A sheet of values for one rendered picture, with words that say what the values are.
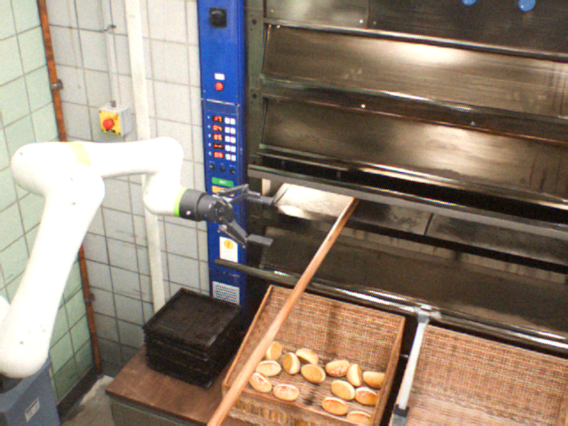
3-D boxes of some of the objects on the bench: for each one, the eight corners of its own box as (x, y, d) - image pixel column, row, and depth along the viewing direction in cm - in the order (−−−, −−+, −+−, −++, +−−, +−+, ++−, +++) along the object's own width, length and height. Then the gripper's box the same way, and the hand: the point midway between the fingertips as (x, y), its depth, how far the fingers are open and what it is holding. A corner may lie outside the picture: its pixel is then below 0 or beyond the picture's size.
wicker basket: (269, 335, 292) (269, 281, 278) (400, 369, 275) (407, 315, 261) (220, 415, 253) (217, 358, 239) (369, 461, 236) (376, 404, 222)
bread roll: (315, 371, 273) (313, 362, 268) (295, 360, 278) (292, 351, 273) (323, 361, 276) (321, 351, 271) (302, 350, 281) (300, 341, 276)
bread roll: (351, 377, 271) (353, 370, 266) (326, 381, 270) (328, 374, 264) (347, 364, 274) (350, 358, 269) (323, 367, 273) (325, 361, 267)
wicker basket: (410, 374, 273) (418, 319, 259) (559, 415, 256) (577, 359, 242) (378, 468, 234) (386, 410, 220) (552, 524, 217) (572, 464, 202)
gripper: (208, 163, 199) (277, 177, 193) (210, 237, 212) (275, 252, 205) (195, 175, 193) (266, 189, 187) (199, 249, 206) (265, 265, 199)
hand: (267, 222), depth 196 cm, fingers open, 13 cm apart
